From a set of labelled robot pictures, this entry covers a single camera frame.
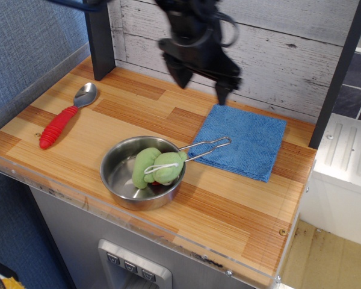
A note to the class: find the dark grey left post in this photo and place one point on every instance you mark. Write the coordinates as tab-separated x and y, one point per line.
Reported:
100	41

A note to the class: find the yellow object at corner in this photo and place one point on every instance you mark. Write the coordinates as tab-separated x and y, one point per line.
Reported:
11	283

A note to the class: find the blue towel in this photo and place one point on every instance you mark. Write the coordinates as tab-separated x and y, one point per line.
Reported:
255	142

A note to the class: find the green plush toy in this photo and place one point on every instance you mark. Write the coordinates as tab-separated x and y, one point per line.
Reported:
151	165

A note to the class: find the white ridged cabinet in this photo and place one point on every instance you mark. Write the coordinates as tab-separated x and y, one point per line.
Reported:
332	200

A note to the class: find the dark grey right post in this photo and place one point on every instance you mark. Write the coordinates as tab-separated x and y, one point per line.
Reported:
345	58

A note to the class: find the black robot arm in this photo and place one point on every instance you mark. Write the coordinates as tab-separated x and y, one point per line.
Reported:
199	33

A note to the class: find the dark grey post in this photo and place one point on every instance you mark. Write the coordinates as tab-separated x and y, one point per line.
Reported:
345	58
100	41

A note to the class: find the steel pan with wire handle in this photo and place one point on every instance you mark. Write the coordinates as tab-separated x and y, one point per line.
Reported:
117	166

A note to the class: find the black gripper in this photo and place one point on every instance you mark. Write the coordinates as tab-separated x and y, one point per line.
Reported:
204	57

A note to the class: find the clear acrylic edge guard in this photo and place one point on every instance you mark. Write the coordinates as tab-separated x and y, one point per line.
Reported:
226	221

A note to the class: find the silver button panel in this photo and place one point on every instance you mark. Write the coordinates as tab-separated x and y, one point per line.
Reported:
126	269

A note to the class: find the red handled metal spoon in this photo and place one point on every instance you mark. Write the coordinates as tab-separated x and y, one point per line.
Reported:
85	96

